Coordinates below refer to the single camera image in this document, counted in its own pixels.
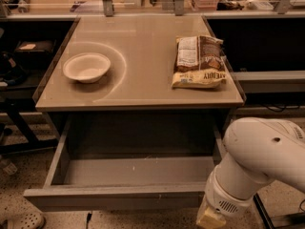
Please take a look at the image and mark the grey metal post left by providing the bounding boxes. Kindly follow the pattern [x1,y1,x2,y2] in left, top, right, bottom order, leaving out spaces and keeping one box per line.
[102,0,114,17]

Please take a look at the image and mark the grey top drawer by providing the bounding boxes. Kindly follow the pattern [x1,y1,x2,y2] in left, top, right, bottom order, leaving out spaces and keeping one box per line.
[24,113,220,212]

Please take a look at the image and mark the white paper bowl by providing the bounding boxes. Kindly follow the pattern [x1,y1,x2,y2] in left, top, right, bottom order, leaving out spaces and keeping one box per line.
[63,52,111,83]

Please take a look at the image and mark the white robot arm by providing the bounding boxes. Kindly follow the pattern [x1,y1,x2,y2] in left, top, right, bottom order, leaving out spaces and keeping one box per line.
[196,117,305,229]

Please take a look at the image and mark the grey drawer cabinet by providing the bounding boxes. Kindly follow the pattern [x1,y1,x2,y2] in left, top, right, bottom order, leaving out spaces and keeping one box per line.
[32,14,248,138]

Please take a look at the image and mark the white perforated clog shoe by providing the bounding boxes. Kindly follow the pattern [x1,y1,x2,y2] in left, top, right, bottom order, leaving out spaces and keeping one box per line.
[1,212,46,229]

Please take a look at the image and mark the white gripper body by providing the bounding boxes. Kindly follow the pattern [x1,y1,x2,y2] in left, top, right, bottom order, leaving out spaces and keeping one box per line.
[205,168,253,217]

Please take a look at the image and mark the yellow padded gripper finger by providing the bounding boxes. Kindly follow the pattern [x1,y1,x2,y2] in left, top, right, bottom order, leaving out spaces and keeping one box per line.
[196,196,226,229]

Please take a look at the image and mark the black floor frame bar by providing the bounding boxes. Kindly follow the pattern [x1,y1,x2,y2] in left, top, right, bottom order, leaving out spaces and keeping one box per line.
[254,194,275,229]

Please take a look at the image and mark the brown yellow snack bag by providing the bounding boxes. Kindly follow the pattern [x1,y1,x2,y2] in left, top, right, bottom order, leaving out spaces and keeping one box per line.
[172,35,226,89]

